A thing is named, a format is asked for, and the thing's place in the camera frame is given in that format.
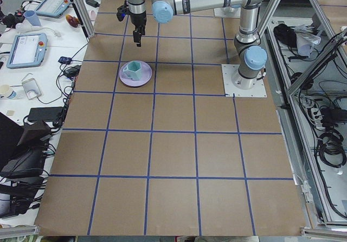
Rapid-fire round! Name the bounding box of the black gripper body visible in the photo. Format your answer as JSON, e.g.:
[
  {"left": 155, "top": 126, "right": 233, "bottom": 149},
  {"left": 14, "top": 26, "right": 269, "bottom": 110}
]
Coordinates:
[{"left": 130, "top": 11, "right": 147, "bottom": 31}]

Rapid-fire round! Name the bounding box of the mint faceted cup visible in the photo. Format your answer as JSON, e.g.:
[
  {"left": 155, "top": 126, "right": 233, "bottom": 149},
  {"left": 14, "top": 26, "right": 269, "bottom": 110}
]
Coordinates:
[{"left": 121, "top": 60, "right": 150, "bottom": 81}]

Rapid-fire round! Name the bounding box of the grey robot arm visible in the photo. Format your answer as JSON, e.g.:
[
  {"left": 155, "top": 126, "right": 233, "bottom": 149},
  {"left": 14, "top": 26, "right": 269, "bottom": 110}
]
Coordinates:
[{"left": 117, "top": 0, "right": 267, "bottom": 90}]

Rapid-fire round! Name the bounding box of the lilac plate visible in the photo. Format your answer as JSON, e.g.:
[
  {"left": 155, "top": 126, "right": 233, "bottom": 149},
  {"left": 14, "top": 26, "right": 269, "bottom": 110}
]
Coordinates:
[{"left": 119, "top": 60, "right": 152, "bottom": 87}]

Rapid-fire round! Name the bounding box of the pink paper cup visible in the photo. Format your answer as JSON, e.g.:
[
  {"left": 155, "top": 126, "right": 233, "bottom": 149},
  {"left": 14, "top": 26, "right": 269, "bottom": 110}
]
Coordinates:
[{"left": 88, "top": 10, "right": 97, "bottom": 21}]

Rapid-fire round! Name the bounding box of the blue plastic cup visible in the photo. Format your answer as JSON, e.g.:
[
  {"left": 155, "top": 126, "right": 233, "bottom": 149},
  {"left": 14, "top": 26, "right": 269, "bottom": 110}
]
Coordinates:
[{"left": 24, "top": 10, "right": 41, "bottom": 27}]

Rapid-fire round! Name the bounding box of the white patterned paper cup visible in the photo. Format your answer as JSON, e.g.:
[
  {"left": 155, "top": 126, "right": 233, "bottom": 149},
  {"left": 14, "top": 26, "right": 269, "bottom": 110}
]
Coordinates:
[{"left": 0, "top": 85, "right": 17, "bottom": 100}]

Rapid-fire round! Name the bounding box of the far teach pendant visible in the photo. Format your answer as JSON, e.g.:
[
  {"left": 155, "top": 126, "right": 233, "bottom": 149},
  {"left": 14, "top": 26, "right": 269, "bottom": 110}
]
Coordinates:
[{"left": 35, "top": 0, "right": 70, "bottom": 18}]

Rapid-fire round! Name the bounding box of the teach pendant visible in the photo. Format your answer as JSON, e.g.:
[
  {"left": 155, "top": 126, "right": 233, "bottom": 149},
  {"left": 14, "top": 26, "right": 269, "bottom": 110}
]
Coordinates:
[
  {"left": 35, "top": 0, "right": 70, "bottom": 18},
  {"left": 7, "top": 33, "right": 48, "bottom": 69}
]

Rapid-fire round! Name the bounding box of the near teach pendant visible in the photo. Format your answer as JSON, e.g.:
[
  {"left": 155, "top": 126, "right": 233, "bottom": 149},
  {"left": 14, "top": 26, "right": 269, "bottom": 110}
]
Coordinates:
[{"left": 7, "top": 33, "right": 48, "bottom": 69}]

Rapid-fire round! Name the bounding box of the black laptop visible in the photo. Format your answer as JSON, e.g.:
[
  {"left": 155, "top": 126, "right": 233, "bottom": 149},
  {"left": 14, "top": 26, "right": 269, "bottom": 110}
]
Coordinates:
[{"left": 27, "top": 106, "right": 63, "bottom": 123}]

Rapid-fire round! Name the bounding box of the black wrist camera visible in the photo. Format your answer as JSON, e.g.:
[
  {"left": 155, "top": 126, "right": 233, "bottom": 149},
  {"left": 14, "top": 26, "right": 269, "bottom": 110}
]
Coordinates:
[{"left": 116, "top": 4, "right": 128, "bottom": 22}]

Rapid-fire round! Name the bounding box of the aluminium frame post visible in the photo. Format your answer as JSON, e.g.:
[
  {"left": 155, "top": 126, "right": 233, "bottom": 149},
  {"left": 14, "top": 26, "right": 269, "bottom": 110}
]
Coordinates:
[{"left": 70, "top": 0, "right": 95, "bottom": 39}]

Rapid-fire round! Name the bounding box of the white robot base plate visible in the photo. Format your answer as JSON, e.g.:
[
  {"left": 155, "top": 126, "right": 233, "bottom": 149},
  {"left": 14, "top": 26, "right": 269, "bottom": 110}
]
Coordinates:
[{"left": 221, "top": 64, "right": 267, "bottom": 98}]

